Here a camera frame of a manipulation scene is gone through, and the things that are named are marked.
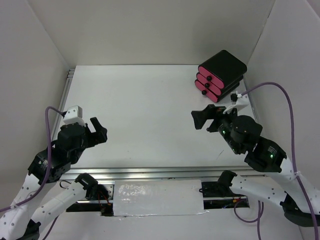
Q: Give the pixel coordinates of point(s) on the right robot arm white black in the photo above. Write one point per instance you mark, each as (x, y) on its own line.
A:
(297, 197)

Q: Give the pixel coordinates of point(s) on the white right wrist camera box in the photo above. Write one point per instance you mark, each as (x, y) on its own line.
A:
(238, 101)

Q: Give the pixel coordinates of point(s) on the white cover panel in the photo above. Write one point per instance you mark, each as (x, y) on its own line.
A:
(157, 198)

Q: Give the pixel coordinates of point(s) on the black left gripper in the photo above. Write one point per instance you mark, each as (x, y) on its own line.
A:
(100, 136)

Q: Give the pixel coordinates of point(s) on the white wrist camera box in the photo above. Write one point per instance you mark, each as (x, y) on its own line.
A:
(74, 115)
(238, 101)

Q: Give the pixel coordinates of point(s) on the black drawer cabinet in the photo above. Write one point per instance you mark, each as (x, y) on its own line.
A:
(228, 68)

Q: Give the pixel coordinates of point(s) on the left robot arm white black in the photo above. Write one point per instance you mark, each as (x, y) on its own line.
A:
(27, 217)

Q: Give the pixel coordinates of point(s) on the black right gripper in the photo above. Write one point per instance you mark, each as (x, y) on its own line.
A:
(212, 111)

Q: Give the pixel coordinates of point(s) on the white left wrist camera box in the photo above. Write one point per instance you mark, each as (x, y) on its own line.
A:
(74, 115)

